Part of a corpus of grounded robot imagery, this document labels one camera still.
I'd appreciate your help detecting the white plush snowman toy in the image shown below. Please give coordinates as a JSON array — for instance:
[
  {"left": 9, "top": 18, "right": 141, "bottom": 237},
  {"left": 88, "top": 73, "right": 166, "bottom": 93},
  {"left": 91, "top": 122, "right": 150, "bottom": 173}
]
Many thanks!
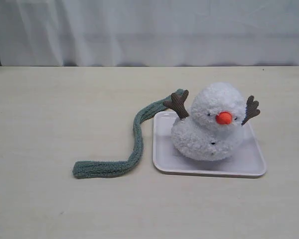
[{"left": 163, "top": 82, "right": 261, "bottom": 161}]

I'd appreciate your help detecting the green knitted scarf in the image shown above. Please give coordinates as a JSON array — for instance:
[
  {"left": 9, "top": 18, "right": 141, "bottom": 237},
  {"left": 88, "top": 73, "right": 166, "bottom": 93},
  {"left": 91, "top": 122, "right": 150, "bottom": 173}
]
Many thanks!
[{"left": 72, "top": 89, "right": 189, "bottom": 179}]

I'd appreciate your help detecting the white square tray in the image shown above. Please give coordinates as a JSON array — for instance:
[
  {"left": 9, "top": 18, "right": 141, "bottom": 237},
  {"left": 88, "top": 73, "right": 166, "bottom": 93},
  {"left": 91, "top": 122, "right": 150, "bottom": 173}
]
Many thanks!
[{"left": 152, "top": 112, "right": 267, "bottom": 178}]

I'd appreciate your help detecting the white curtain backdrop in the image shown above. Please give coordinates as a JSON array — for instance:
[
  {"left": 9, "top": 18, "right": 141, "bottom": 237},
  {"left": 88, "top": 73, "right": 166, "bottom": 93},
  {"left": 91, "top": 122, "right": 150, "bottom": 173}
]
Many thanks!
[{"left": 0, "top": 0, "right": 299, "bottom": 67}]

